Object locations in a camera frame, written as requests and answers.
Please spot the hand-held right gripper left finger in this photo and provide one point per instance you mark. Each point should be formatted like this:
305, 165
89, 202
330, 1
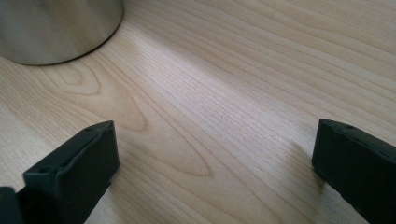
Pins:
74, 168

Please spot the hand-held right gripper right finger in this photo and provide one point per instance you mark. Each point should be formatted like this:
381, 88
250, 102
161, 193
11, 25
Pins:
358, 165

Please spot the brushed metal round container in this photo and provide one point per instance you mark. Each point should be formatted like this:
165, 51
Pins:
56, 28

